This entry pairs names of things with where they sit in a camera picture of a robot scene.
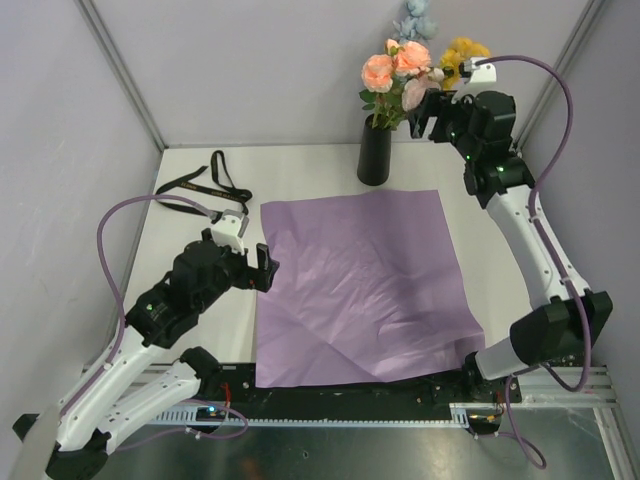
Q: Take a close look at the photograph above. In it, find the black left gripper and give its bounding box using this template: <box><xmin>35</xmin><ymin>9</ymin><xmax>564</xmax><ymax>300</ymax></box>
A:
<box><xmin>194</xmin><ymin>238</ymin><xmax>278</xmax><ymax>313</ymax></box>

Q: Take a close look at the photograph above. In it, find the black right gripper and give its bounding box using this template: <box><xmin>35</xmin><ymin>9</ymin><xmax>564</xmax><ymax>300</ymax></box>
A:
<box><xmin>407</xmin><ymin>89</ymin><xmax>480</xmax><ymax>161</ymax></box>

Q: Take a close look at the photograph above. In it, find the pale pink flower stem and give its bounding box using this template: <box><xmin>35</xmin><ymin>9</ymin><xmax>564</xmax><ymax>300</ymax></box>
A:
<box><xmin>401</xmin><ymin>68</ymin><xmax>445</xmax><ymax>113</ymax></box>

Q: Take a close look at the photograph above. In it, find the pink rose flower stem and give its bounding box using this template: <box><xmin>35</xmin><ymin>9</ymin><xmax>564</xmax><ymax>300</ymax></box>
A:
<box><xmin>359</xmin><ymin>39</ymin><xmax>432</xmax><ymax>130</ymax></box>

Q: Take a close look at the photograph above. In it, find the yellow artificial flower stem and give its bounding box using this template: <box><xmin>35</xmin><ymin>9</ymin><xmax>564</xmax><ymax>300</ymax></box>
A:
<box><xmin>439</xmin><ymin>37</ymin><xmax>491</xmax><ymax>90</ymax></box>

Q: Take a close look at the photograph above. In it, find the blue artificial flower stem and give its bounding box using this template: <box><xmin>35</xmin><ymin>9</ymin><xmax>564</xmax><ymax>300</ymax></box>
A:
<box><xmin>393</xmin><ymin>0</ymin><xmax>438</xmax><ymax>45</ymax></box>

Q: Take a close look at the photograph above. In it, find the pink paper flower bouquet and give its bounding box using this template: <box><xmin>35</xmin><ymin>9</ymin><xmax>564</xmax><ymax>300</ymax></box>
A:
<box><xmin>256</xmin><ymin>190</ymin><xmax>485</xmax><ymax>388</ymax></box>

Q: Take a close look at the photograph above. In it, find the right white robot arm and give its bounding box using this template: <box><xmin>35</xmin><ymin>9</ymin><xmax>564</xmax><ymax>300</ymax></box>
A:
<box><xmin>409</xmin><ymin>89</ymin><xmax>613</xmax><ymax>401</ymax></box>

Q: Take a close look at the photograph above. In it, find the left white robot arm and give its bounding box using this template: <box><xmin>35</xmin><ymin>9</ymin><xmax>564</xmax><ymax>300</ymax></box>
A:
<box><xmin>10</xmin><ymin>237</ymin><xmax>279</xmax><ymax>479</ymax></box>

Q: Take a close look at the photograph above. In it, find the black cylindrical vase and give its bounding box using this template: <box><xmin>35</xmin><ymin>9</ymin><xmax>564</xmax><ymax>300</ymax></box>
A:
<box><xmin>357</xmin><ymin>114</ymin><xmax>392</xmax><ymax>186</ymax></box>

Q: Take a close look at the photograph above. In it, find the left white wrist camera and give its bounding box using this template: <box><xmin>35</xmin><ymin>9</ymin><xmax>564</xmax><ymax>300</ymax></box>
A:
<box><xmin>210</xmin><ymin>210</ymin><xmax>249</xmax><ymax>256</ymax></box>

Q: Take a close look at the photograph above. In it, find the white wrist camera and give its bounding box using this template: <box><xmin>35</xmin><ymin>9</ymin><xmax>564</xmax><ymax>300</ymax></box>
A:
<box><xmin>210</xmin><ymin>210</ymin><xmax>249</xmax><ymax>256</ymax></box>
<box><xmin>451</xmin><ymin>57</ymin><xmax>497</xmax><ymax>104</ymax></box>

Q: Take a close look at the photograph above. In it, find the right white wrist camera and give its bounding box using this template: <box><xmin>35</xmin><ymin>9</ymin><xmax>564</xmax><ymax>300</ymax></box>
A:
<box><xmin>451</xmin><ymin>57</ymin><xmax>497</xmax><ymax>104</ymax></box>

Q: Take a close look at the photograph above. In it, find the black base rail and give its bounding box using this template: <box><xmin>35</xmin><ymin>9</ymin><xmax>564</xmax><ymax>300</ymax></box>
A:
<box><xmin>197</xmin><ymin>363</ymin><xmax>522</xmax><ymax>422</ymax></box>

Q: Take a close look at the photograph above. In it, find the aluminium frame post right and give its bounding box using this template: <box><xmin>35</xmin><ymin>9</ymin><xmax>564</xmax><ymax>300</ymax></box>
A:
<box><xmin>515</xmin><ymin>0</ymin><xmax>607</xmax><ymax>151</ymax></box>

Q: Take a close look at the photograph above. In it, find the aluminium frame post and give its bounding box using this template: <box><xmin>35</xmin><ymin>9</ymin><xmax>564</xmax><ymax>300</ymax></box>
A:
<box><xmin>75</xmin><ymin>0</ymin><xmax>167</xmax><ymax>153</ymax></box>
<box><xmin>515</xmin><ymin>0</ymin><xmax>607</xmax><ymax>151</ymax></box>

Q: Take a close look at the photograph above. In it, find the white slotted cable duct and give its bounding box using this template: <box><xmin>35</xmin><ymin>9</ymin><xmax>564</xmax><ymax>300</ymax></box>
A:
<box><xmin>149</xmin><ymin>402</ymin><xmax>506</xmax><ymax>430</ymax></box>

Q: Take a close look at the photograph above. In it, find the aluminium frame profile right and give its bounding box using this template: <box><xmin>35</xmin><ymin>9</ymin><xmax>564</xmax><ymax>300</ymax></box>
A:
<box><xmin>497</xmin><ymin>139</ymin><xmax>619</xmax><ymax>406</ymax></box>

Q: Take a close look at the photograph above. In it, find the aluminium frame post left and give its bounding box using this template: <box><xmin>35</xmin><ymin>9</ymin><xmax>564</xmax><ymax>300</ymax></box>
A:
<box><xmin>75</xmin><ymin>0</ymin><xmax>167</xmax><ymax>153</ymax></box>

